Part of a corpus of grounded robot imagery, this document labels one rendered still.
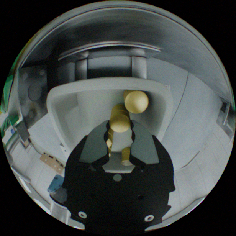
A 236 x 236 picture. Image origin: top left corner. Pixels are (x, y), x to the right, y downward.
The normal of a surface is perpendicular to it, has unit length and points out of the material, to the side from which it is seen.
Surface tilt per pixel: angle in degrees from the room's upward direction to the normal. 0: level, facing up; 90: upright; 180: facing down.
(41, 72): 90
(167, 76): 0
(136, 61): 0
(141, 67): 0
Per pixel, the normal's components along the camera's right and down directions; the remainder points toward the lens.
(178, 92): -0.04, 0.48
